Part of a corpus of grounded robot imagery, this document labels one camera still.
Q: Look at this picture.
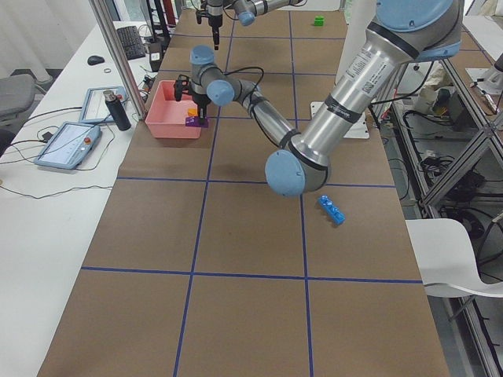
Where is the black keyboard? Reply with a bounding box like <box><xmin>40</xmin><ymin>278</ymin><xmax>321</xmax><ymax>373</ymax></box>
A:
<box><xmin>116</xmin><ymin>26</ymin><xmax>145</xmax><ymax>60</ymax></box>

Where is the long blue block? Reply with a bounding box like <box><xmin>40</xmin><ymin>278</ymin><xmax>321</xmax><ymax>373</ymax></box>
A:
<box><xmin>318</xmin><ymin>195</ymin><xmax>346</xmax><ymax>225</ymax></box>

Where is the blue teach pendant far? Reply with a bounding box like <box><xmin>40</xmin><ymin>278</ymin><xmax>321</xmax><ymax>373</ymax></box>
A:
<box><xmin>79</xmin><ymin>86</ymin><xmax>128</xmax><ymax>123</ymax></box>

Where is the aluminium frame post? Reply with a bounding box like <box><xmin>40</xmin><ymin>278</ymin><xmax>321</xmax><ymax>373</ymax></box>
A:
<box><xmin>89</xmin><ymin>0</ymin><xmax>147</xmax><ymax>120</ymax></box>

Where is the black computer mouse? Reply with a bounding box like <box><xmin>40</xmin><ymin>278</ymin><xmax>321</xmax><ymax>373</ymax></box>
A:
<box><xmin>87</xmin><ymin>55</ymin><xmax>105</xmax><ymax>66</ymax></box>

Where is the green block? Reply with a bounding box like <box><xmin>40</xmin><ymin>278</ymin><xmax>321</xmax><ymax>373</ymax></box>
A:
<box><xmin>313</xmin><ymin>16</ymin><xmax>325</xmax><ymax>27</ymax></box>

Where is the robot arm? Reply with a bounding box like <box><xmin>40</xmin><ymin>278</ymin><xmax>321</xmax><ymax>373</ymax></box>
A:
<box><xmin>174</xmin><ymin>1</ymin><xmax>464</xmax><ymax>196</ymax></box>
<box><xmin>196</xmin><ymin>0</ymin><xmax>306</xmax><ymax>50</ymax></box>

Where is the pink plastic box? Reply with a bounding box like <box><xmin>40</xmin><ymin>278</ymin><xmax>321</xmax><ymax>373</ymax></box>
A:
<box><xmin>145</xmin><ymin>80</ymin><xmax>206</xmax><ymax>139</ymax></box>

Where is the blue teach pendant near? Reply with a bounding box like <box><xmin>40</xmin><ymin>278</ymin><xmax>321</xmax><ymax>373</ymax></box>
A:
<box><xmin>33</xmin><ymin>122</ymin><xmax>102</xmax><ymax>170</ymax></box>

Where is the white chair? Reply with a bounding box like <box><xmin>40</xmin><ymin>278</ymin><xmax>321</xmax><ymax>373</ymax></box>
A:
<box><xmin>406</xmin><ymin>218</ymin><xmax>502</xmax><ymax>298</ymax></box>

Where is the blue teach pendant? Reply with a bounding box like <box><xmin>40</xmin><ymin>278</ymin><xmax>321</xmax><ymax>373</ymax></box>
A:
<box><xmin>79</xmin><ymin>86</ymin><xmax>128</xmax><ymax>123</ymax></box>
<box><xmin>33</xmin><ymin>122</ymin><xmax>102</xmax><ymax>170</ymax></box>

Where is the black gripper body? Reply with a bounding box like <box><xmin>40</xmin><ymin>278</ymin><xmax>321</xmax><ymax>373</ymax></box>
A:
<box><xmin>174</xmin><ymin>75</ymin><xmax>208</xmax><ymax>108</ymax></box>
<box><xmin>196</xmin><ymin>0</ymin><xmax>224</xmax><ymax>26</ymax></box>

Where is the black water bottle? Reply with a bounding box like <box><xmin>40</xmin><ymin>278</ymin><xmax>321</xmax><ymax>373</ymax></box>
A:
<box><xmin>103</xmin><ymin>90</ymin><xmax>131</xmax><ymax>131</ymax></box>

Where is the purple block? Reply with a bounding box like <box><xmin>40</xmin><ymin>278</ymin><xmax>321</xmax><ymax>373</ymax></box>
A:
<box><xmin>185</xmin><ymin>115</ymin><xmax>209</xmax><ymax>128</ymax></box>

